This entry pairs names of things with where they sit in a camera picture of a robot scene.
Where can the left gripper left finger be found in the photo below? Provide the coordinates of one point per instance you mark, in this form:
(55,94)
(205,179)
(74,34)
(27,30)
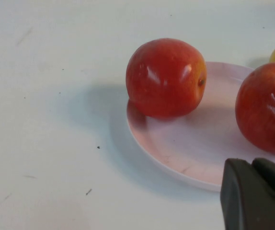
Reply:
(245,201)

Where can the red apple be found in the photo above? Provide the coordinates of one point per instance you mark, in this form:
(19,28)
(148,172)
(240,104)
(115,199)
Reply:
(264,107)
(163,79)

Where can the pink round plate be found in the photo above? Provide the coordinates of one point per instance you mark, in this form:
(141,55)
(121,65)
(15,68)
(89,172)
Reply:
(187,148)

